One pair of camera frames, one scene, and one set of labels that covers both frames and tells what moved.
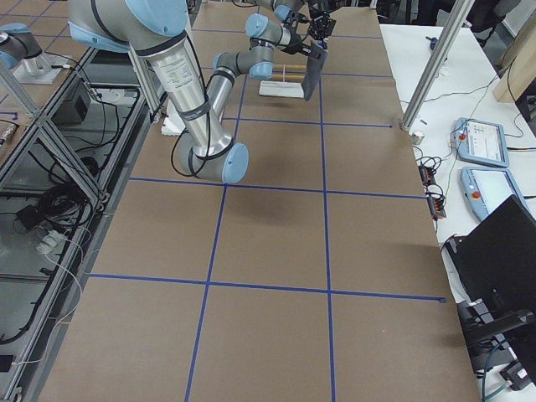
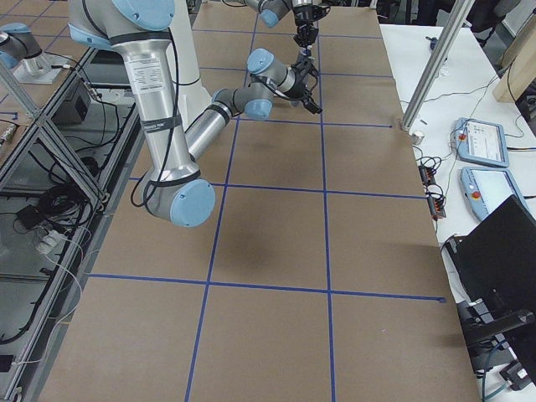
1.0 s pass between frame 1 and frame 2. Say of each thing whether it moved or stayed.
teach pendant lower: stayed
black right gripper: moved
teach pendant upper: stayed
